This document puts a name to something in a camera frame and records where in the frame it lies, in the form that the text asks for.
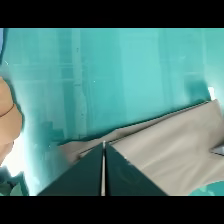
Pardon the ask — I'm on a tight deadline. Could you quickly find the brown shirt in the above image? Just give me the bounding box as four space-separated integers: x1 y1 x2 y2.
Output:
57 98 224 197

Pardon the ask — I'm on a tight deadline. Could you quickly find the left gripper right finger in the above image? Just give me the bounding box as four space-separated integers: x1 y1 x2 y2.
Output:
104 142 168 197

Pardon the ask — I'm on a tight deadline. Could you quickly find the orange garment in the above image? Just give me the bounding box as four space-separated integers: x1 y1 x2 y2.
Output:
0 76 25 167

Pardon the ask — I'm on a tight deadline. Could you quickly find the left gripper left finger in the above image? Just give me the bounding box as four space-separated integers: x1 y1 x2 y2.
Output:
37 142 105 197

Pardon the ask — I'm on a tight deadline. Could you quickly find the white garment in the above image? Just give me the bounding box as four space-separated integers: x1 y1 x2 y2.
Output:
1 130 27 178

